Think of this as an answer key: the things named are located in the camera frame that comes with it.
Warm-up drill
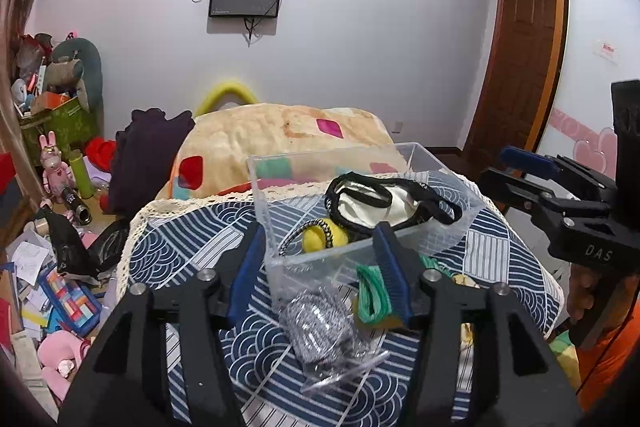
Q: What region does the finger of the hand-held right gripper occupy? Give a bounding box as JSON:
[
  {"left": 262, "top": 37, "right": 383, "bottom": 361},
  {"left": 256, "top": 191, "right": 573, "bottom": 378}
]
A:
[
  {"left": 500, "top": 145, "right": 617, "bottom": 204},
  {"left": 477, "top": 166, "right": 608, "bottom": 238}
]

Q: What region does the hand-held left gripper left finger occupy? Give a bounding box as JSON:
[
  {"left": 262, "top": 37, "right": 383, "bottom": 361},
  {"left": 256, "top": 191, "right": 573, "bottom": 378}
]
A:
[{"left": 57, "top": 223, "right": 268, "bottom": 427}]

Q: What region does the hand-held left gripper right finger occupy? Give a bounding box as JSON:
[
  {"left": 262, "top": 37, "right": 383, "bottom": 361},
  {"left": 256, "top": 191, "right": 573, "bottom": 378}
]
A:
[{"left": 372, "top": 222, "right": 583, "bottom": 427}]

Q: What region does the green hair tie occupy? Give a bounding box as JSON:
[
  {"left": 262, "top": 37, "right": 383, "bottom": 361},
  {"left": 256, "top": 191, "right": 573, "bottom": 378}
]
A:
[{"left": 355, "top": 263, "right": 401, "bottom": 326}]

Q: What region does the clear plastic box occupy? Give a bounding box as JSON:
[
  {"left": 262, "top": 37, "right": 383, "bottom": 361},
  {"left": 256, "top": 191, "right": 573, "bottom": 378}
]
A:
[{"left": 246, "top": 141, "right": 489, "bottom": 304}]

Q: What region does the person's right forearm orange sleeve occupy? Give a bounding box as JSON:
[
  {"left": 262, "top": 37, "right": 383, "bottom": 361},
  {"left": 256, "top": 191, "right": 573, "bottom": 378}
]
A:
[{"left": 575, "top": 276, "right": 640, "bottom": 414}]

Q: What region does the yellow soft ball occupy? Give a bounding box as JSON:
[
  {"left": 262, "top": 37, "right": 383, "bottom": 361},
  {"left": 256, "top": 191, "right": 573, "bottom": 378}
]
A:
[{"left": 301, "top": 218, "right": 349, "bottom": 253}]

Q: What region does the person's right hand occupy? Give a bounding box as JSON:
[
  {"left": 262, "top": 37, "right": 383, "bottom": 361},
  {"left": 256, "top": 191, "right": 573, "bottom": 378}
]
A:
[{"left": 567, "top": 264, "right": 599, "bottom": 327}]

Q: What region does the white cloth mask black trim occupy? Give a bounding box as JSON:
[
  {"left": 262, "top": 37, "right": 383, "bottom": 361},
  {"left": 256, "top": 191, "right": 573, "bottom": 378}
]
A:
[{"left": 325, "top": 172, "right": 464, "bottom": 231}]

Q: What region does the blue wave patterned cloth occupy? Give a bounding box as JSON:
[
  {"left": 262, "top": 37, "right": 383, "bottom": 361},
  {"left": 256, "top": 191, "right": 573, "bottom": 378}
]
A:
[{"left": 116, "top": 171, "right": 564, "bottom": 427}]

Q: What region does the brown wooden door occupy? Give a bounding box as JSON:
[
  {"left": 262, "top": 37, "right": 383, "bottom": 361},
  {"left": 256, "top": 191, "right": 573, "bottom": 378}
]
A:
[{"left": 462, "top": 0, "right": 559, "bottom": 158}]

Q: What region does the silver scrubber in clear bag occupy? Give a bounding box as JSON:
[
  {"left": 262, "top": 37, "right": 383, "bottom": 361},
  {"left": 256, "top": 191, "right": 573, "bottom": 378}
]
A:
[{"left": 277, "top": 287, "right": 391, "bottom": 396}]

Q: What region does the green yellow cloth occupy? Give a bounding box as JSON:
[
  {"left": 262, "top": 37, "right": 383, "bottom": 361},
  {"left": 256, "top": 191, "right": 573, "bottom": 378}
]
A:
[{"left": 549, "top": 331, "right": 582, "bottom": 394}]

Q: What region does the beige patterned blanket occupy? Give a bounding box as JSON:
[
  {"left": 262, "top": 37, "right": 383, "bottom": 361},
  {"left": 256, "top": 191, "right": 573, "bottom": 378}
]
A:
[{"left": 154, "top": 103, "right": 417, "bottom": 200}]

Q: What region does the dark purple cloth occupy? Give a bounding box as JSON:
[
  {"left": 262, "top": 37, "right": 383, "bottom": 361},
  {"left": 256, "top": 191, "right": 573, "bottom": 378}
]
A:
[{"left": 107, "top": 108, "right": 196, "bottom": 219}]

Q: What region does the wooden wardrobe white sliding door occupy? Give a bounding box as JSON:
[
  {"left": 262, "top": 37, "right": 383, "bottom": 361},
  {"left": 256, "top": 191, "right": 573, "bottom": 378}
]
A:
[{"left": 447, "top": 0, "right": 640, "bottom": 188}]

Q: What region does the yellow hoop pillow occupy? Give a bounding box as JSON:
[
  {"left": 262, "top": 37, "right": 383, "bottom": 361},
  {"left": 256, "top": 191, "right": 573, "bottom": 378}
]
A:
[{"left": 193, "top": 80, "right": 261, "bottom": 118}]

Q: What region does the black plastic bag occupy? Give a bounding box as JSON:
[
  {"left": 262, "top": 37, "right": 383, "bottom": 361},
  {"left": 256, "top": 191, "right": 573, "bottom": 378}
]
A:
[{"left": 46, "top": 208, "right": 132, "bottom": 284}]

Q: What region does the colourful checked pencil case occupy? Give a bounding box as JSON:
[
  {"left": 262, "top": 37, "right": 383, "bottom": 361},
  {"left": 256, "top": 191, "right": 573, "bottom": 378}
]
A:
[{"left": 38, "top": 264, "right": 104, "bottom": 338}]

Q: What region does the black flashlight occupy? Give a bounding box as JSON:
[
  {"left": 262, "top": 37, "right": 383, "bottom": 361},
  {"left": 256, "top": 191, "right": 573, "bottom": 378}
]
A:
[{"left": 59, "top": 186, "right": 94, "bottom": 226}]

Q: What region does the red cloth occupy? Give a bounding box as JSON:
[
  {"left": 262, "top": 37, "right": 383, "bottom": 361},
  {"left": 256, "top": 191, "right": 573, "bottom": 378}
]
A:
[{"left": 83, "top": 136, "right": 119, "bottom": 174}]

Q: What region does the green tube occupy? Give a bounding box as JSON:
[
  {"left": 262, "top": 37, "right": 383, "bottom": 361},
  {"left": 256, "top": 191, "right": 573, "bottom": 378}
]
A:
[{"left": 68, "top": 150, "right": 96, "bottom": 200}]

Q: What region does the pink plush toy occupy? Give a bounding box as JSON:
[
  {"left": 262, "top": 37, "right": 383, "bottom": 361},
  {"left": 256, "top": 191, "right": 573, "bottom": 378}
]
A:
[{"left": 37, "top": 331, "right": 94, "bottom": 401}]

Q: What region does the pink rabbit toy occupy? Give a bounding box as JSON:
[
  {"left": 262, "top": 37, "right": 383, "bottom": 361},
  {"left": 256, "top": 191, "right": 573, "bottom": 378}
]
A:
[{"left": 38, "top": 131, "right": 77, "bottom": 198}]

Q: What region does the pile of papers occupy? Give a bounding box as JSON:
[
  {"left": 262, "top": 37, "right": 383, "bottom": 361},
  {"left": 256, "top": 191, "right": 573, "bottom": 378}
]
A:
[{"left": 4, "top": 231, "right": 57, "bottom": 344}]

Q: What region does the green cardboard box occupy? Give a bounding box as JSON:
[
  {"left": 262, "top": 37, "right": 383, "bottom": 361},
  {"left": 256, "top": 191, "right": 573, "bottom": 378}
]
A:
[{"left": 19, "top": 96, "right": 99, "bottom": 154}]

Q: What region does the grey green plush toy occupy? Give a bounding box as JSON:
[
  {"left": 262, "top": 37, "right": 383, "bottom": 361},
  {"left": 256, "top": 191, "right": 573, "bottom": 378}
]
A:
[{"left": 49, "top": 37, "right": 104, "bottom": 114}]

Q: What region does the green cord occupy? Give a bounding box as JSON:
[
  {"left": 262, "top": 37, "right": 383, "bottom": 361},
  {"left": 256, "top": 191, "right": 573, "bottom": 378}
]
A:
[{"left": 419, "top": 254, "right": 454, "bottom": 281}]

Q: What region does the black hair tie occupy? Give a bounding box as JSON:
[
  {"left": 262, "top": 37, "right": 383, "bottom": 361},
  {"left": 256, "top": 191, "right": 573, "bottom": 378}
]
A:
[{"left": 277, "top": 218, "right": 337, "bottom": 259}]

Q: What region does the black cable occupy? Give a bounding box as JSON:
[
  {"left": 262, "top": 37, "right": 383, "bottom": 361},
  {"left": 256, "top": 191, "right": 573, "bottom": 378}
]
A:
[{"left": 243, "top": 17, "right": 264, "bottom": 44}]

